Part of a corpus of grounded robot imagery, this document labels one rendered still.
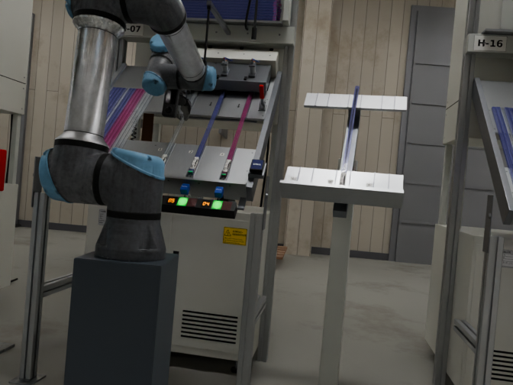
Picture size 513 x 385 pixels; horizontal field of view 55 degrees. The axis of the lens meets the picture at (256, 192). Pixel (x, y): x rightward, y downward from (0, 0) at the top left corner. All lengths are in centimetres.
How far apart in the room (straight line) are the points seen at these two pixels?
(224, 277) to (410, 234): 415
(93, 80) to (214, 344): 115
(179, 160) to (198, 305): 58
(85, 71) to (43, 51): 533
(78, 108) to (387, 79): 503
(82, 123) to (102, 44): 18
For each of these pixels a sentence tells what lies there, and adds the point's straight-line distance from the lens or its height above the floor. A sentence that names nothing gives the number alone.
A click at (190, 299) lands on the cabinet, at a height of 27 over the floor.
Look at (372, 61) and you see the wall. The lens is 595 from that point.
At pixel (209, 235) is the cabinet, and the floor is 52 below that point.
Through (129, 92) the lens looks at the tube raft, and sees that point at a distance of 206.
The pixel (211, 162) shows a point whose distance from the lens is 164.
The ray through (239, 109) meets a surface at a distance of 188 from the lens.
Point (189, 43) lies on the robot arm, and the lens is 134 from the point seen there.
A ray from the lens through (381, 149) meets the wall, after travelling 581.
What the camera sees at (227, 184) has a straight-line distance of 153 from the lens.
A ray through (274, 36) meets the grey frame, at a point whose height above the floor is 134.
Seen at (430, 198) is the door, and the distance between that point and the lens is 588.
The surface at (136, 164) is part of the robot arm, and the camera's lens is 105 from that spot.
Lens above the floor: 73
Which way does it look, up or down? 1 degrees down
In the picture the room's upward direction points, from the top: 5 degrees clockwise
